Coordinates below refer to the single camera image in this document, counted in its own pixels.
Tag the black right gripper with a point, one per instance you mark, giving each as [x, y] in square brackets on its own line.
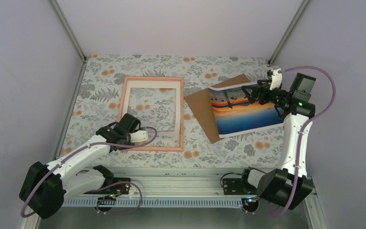
[256, 89]

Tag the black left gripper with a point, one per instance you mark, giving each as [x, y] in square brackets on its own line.
[124, 148]

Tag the sunset landscape photo print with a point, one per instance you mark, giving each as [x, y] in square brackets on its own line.
[234, 115]

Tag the white photo mat border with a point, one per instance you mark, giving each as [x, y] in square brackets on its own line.
[156, 102]

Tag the brown cardboard backing board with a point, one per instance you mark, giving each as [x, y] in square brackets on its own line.
[202, 110]

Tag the pink wooden picture frame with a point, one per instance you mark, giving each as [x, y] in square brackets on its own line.
[155, 141]

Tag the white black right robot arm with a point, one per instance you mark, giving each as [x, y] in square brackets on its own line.
[287, 185]

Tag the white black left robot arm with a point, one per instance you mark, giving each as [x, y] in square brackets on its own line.
[47, 186]

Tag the floral patterned table mat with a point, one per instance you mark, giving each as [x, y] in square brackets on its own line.
[98, 103]

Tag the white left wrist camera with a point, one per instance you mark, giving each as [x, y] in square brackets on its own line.
[139, 136]

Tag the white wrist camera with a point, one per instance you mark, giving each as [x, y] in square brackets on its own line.
[139, 136]
[274, 74]

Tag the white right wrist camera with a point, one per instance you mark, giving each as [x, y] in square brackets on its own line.
[274, 74]

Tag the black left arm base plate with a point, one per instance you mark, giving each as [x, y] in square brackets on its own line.
[120, 189]

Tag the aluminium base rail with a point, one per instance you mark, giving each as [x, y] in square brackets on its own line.
[183, 184]

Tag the perforated grey cable tray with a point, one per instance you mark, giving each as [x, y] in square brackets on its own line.
[153, 202]

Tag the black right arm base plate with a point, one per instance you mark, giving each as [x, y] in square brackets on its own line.
[236, 186]

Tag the aluminium enclosure corner post right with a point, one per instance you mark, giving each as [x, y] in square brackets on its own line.
[285, 37]

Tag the aluminium enclosure corner post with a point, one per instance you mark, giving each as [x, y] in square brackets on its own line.
[67, 28]
[285, 37]

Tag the aluminium enclosure corner post left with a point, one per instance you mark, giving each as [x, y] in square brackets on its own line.
[67, 28]

